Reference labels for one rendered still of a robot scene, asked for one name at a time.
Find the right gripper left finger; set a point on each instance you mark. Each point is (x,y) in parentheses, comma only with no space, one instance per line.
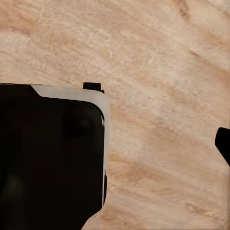
(11,144)

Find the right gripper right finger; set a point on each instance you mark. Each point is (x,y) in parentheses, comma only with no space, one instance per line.
(222,142)

